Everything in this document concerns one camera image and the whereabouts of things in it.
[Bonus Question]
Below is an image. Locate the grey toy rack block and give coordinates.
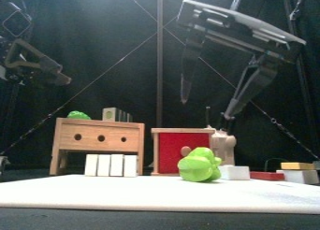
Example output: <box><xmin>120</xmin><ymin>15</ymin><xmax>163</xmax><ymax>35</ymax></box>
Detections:
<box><xmin>101</xmin><ymin>107</ymin><xmax>133</xmax><ymax>123</ymax></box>

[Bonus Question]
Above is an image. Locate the green toy lettuce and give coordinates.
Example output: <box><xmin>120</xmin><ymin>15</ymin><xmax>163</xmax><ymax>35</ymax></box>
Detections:
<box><xmin>176</xmin><ymin>146</ymin><xmax>223</xmax><ymax>183</ymax></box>

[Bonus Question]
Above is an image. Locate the green toy vegetable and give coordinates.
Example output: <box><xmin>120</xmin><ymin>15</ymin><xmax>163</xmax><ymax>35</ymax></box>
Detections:
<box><xmin>65</xmin><ymin>110</ymin><xmax>92</xmax><ymax>121</ymax></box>

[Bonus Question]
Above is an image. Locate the red wooden toy box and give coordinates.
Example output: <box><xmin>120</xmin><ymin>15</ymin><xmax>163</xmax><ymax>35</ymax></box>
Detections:
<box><xmin>149</xmin><ymin>127</ymin><xmax>216</xmax><ymax>177</ymax></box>

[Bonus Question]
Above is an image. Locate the small orange toy piece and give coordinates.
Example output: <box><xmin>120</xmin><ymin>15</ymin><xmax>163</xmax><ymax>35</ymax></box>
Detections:
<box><xmin>179</xmin><ymin>145</ymin><xmax>192</xmax><ymax>158</ymax></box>

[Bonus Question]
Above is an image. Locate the white block under yellow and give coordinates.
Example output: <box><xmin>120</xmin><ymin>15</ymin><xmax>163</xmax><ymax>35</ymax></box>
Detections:
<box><xmin>275</xmin><ymin>168</ymin><xmax>320</xmax><ymax>185</ymax></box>

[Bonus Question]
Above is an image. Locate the white cutting mat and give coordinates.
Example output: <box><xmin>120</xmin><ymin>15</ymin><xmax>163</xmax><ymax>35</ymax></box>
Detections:
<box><xmin>0</xmin><ymin>174</ymin><xmax>320</xmax><ymax>215</ymax></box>

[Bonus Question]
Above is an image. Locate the flat red toy block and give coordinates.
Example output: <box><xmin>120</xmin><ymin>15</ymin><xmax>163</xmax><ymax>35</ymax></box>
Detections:
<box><xmin>249</xmin><ymin>170</ymin><xmax>286</xmax><ymax>182</ymax></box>

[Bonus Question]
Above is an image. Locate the flat white toy block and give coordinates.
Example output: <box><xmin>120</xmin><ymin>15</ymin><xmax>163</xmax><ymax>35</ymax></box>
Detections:
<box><xmin>216</xmin><ymin>165</ymin><xmax>251</xmax><ymax>181</ymax></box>

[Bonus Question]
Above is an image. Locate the wooden toy stove box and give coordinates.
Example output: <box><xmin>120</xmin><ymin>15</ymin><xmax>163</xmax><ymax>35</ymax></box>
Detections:
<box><xmin>48</xmin><ymin>117</ymin><xmax>145</xmax><ymax>177</ymax></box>

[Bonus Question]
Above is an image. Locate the flat yellow toy block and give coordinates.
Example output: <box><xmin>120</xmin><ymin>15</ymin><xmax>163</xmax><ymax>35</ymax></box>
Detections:
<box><xmin>278</xmin><ymin>161</ymin><xmax>315</xmax><ymax>171</ymax></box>

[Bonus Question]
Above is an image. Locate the vertical metal frame pole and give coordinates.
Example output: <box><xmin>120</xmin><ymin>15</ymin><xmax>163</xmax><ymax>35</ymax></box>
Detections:
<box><xmin>155</xmin><ymin>0</ymin><xmax>163</xmax><ymax>129</ymax></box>

